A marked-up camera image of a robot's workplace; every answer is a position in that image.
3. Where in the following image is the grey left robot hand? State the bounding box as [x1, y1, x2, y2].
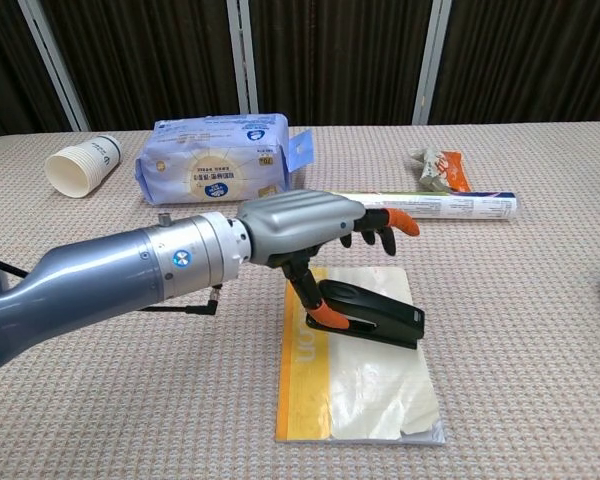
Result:
[235, 189, 422, 331]

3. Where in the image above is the small black stapler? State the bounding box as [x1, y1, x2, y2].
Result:
[305, 278, 427, 351]

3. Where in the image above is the blue tissue pack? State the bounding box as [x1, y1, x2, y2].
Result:
[133, 112, 315, 207]

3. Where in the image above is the plastic wrap roll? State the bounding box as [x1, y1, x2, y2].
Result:
[329, 190, 523, 222]

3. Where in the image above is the orange snack packet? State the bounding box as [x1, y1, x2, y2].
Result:
[438, 151, 473, 194]

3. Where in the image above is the yellow white Lexicon notebook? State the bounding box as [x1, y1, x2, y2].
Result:
[274, 265, 447, 445]

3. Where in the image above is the white paper cup stack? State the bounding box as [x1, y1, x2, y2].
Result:
[45, 134, 123, 200]

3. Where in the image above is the beige woven tablecloth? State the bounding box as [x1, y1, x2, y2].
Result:
[0, 119, 600, 480]

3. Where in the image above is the dark brown curtain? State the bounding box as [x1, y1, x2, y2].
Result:
[0, 0, 600, 142]

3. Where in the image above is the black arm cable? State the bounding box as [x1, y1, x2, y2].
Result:
[0, 251, 226, 317]

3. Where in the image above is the grey partition post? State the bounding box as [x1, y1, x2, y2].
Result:
[226, 0, 260, 115]
[411, 0, 453, 125]
[18, 0, 90, 133]

